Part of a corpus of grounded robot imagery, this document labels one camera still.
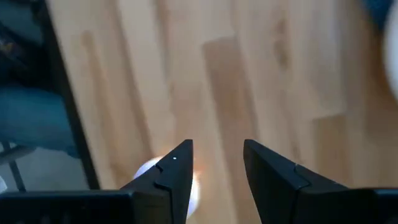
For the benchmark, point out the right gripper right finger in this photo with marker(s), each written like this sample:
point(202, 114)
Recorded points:
point(280, 193)

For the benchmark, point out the blue chair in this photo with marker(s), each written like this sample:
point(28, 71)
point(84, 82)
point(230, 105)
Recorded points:
point(34, 118)

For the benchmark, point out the white plate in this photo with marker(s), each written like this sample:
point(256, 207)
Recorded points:
point(392, 56)

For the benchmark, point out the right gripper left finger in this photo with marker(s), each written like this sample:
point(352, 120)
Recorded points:
point(172, 189)

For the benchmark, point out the white glazed donut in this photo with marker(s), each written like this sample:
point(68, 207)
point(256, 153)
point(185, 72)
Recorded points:
point(147, 166)

